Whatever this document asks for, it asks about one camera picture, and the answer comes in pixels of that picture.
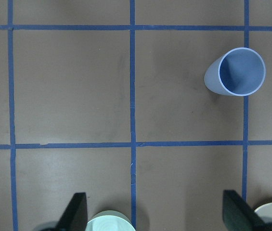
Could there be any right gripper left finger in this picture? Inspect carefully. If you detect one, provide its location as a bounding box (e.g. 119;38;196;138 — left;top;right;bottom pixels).
56;192;88;231

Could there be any green bowl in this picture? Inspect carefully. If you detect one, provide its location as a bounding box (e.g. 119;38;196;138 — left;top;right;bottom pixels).
85;210;135;231

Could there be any blue cup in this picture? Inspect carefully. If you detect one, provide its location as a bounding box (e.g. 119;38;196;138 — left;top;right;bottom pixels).
204;47;266;97

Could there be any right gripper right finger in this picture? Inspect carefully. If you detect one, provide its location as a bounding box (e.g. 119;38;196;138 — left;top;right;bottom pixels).
222;190;272;231

